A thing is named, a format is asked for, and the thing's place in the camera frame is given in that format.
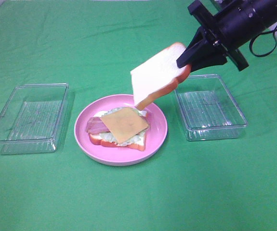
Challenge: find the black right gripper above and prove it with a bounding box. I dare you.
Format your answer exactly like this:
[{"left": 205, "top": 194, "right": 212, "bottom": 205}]
[{"left": 176, "top": 0, "right": 249, "bottom": 72}]

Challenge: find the toast bread slice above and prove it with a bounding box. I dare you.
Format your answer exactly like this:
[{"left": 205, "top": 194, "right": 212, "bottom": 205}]
[
  {"left": 86, "top": 107, "right": 149, "bottom": 151},
  {"left": 131, "top": 42, "right": 191, "bottom": 110}
]

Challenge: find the yellow cheese slice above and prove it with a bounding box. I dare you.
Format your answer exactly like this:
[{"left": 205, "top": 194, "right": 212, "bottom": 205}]
[{"left": 100, "top": 107, "right": 149, "bottom": 144}]

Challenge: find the green lettuce leaf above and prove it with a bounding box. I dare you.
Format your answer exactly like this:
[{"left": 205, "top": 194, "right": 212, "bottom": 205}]
[{"left": 94, "top": 107, "right": 148, "bottom": 147}]

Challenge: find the bacon strip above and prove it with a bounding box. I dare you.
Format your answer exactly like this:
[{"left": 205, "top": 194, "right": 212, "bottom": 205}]
[
  {"left": 86, "top": 117, "right": 107, "bottom": 131},
  {"left": 87, "top": 128, "right": 110, "bottom": 134}
]

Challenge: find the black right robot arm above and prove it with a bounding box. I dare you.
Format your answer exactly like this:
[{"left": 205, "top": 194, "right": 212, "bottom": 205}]
[{"left": 176, "top": 0, "right": 277, "bottom": 72}]

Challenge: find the right clear plastic container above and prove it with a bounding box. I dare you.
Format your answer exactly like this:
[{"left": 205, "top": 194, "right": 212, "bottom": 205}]
[{"left": 174, "top": 74, "right": 248, "bottom": 141}]

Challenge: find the clear plastic container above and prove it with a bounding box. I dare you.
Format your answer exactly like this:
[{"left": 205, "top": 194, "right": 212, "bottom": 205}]
[
  {"left": 0, "top": 83, "right": 69, "bottom": 155},
  {"left": 174, "top": 74, "right": 248, "bottom": 141}
]

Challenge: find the pink round plate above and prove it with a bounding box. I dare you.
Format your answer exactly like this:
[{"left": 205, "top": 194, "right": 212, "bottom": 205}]
[{"left": 74, "top": 94, "right": 168, "bottom": 166}]

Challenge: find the left clear plastic container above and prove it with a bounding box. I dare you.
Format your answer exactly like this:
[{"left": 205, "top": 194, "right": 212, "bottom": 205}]
[{"left": 0, "top": 83, "right": 69, "bottom": 155}]

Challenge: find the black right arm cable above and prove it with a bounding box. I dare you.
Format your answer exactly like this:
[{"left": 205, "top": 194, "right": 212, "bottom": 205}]
[{"left": 249, "top": 18, "right": 277, "bottom": 58}]

